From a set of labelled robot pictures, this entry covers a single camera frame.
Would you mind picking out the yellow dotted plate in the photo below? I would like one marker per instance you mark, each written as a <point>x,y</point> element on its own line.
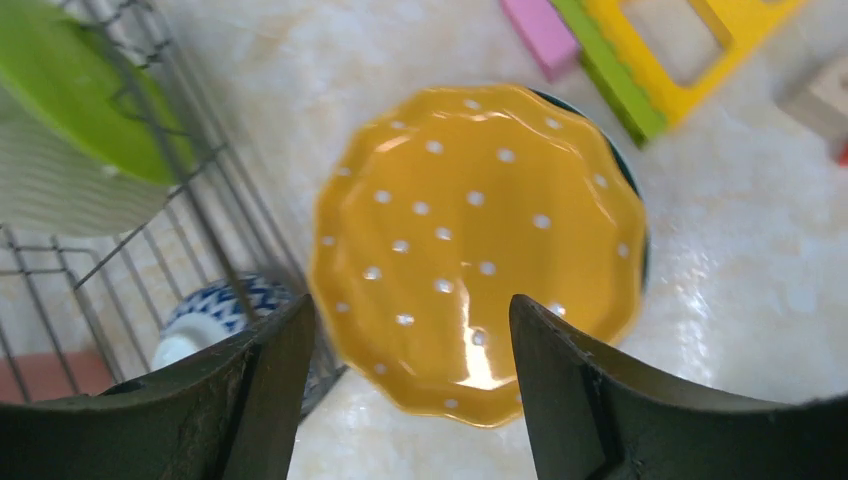
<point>440,211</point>

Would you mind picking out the white plate green red rim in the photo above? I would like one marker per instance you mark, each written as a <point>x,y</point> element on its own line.
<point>623,168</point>

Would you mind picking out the pink toy brick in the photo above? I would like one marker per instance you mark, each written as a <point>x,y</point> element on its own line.
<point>545,35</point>

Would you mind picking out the green toy brick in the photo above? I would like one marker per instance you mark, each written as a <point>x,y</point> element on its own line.
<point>611,76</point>

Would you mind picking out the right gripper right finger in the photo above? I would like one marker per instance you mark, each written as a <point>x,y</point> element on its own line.
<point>595,412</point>

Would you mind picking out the orange patterned bowl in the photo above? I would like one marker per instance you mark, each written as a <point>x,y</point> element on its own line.
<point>212,314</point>

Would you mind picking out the yellow triangular toy frame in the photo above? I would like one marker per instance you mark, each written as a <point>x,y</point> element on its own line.
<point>680,52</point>

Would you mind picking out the orange toy cube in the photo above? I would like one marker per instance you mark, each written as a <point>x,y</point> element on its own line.
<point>842,157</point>

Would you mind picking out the black wire dish rack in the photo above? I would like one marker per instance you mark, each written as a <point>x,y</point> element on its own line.
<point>114,294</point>

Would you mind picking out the pink mug white inside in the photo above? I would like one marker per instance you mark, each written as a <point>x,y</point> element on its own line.
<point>42,376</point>

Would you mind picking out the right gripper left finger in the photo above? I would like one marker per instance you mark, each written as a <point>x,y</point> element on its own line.
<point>230,411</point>

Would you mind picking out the beige wooden cube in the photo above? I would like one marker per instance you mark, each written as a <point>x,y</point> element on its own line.
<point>819,102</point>

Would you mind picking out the woven bamboo tray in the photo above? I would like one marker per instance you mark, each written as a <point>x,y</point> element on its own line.
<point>49,186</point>

